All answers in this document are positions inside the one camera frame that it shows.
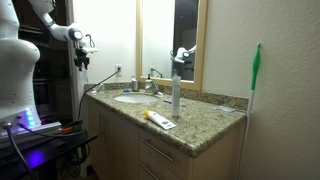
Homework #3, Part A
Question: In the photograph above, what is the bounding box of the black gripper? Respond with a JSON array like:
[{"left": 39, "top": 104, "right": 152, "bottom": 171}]
[{"left": 74, "top": 47, "right": 90, "bottom": 72}]

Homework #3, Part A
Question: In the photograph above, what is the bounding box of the clear BioTrue bottle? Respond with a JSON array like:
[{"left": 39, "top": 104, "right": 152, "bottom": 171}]
[{"left": 94, "top": 82, "right": 104, "bottom": 94}]

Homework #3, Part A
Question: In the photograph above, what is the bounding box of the green soap pump bottle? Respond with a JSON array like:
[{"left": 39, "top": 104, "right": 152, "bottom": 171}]
[{"left": 144, "top": 73, "right": 154, "bottom": 94}]

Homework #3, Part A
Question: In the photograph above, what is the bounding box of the tall white blue bottle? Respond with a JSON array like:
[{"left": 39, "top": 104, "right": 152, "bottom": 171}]
[{"left": 171, "top": 73, "right": 182, "bottom": 118}]

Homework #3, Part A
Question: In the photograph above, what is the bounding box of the grey metal cup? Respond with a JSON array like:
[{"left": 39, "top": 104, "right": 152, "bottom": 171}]
[{"left": 130, "top": 79, "right": 140, "bottom": 93}]

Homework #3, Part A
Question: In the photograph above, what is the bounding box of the white oval sink basin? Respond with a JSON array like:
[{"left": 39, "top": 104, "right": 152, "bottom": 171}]
[{"left": 113, "top": 93, "right": 160, "bottom": 104}]

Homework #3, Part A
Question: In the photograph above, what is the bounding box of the orange and black clamp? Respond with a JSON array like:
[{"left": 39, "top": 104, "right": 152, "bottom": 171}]
[{"left": 59, "top": 120, "right": 84, "bottom": 134}]

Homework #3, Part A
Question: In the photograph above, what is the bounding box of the chrome faucet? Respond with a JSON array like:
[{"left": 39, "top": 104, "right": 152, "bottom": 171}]
[{"left": 151, "top": 81, "right": 164, "bottom": 97}]

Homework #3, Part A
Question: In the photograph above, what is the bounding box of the wooden vanity cabinet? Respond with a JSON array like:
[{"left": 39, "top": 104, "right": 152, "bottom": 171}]
[{"left": 85, "top": 96, "right": 248, "bottom": 180}]

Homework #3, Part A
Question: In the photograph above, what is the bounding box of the black robot table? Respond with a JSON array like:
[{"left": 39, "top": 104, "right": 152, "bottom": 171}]
[{"left": 0, "top": 131, "right": 99, "bottom": 180}]

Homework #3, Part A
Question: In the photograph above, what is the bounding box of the blue and white toothbrush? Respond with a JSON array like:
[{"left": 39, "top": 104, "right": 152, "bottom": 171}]
[{"left": 163, "top": 99, "right": 188, "bottom": 108}]

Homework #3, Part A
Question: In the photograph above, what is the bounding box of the white tube with yellow cap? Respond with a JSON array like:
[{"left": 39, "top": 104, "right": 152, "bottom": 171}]
[{"left": 144, "top": 109, "right": 178, "bottom": 131}]

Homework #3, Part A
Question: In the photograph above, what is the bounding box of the wood framed mirror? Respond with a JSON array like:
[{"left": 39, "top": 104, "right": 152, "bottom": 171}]
[{"left": 135, "top": 0, "right": 209, "bottom": 92}]

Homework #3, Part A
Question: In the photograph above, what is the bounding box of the clear plastic bag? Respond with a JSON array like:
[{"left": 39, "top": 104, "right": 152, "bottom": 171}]
[{"left": 216, "top": 105, "right": 238, "bottom": 114}]

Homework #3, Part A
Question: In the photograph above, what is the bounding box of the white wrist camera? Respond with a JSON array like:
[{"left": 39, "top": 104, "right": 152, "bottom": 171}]
[{"left": 84, "top": 46, "right": 100, "bottom": 55}]

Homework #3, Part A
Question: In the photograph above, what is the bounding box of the black power cable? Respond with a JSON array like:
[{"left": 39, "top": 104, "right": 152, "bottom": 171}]
[{"left": 77, "top": 68, "right": 122, "bottom": 122}]

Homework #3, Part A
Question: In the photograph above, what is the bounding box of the white wall outlet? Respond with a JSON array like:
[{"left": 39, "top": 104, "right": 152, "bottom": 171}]
[{"left": 114, "top": 63, "right": 123, "bottom": 78}]

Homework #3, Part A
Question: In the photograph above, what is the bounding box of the aluminium mounting rail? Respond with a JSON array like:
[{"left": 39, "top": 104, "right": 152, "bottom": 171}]
[{"left": 0, "top": 121, "right": 63, "bottom": 149}]

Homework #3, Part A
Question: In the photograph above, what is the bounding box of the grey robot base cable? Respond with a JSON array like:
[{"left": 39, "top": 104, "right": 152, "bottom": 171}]
[{"left": 2, "top": 122, "right": 34, "bottom": 180}]

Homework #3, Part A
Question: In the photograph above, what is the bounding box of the metal drawer handle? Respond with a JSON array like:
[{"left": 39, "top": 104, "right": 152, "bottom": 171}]
[
  {"left": 138, "top": 162, "right": 161, "bottom": 180},
  {"left": 139, "top": 138, "right": 175, "bottom": 163}
]

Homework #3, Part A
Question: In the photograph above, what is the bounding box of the green handled mop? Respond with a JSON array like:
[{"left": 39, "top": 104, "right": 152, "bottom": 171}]
[{"left": 234, "top": 43, "right": 263, "bottom": 180}]

